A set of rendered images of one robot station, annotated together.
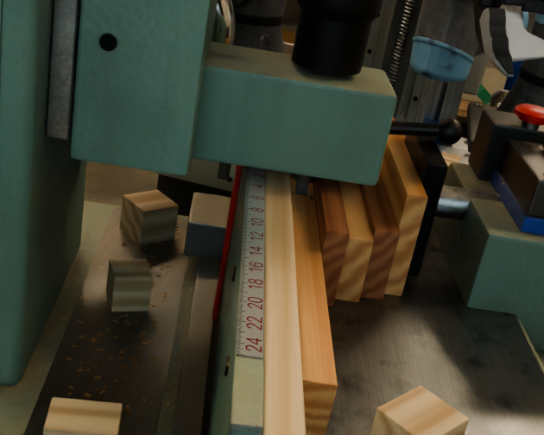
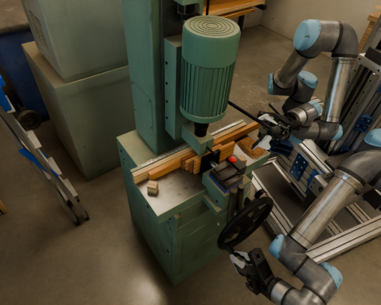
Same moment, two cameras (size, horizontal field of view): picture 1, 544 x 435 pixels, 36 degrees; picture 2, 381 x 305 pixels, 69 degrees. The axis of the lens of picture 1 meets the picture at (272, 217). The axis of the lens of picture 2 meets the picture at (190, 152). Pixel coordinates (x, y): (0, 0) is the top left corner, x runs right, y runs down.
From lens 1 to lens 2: 0.94 m
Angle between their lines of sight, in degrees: 49
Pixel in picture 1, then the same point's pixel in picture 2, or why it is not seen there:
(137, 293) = not seen: hidden behind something
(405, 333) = (184, 178)
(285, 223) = (179, 154)
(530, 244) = (207, 178)
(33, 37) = (155, 114)
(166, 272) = not seen: hidden behind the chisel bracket
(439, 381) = (176, 186)
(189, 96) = (173, 129)
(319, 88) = (192, 137)
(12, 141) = (153, 125)
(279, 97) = (188, 135)
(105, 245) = not seen: hidden behind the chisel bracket
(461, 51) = (294, 137)
